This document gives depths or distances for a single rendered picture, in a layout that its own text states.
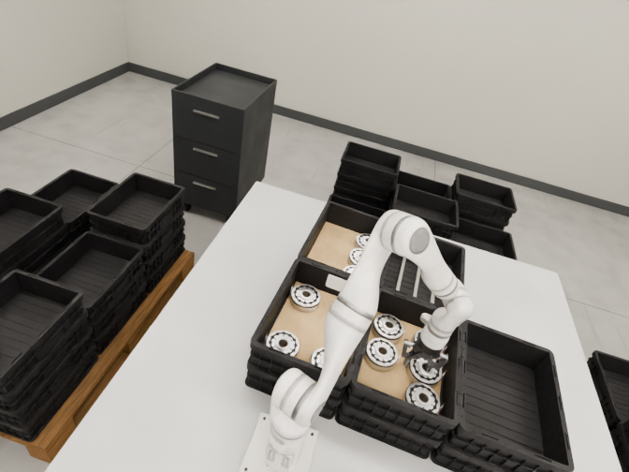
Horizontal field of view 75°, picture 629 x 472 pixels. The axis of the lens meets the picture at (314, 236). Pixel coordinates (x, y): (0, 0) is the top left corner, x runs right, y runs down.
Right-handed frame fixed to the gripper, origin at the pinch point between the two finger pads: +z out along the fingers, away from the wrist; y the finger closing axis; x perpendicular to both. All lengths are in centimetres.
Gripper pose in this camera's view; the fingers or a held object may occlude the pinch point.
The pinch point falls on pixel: (416, 365)
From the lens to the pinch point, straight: 138.5
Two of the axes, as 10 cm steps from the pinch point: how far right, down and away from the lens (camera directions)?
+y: 9.4, 3.3, -1.2
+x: 3.0, -5.7, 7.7
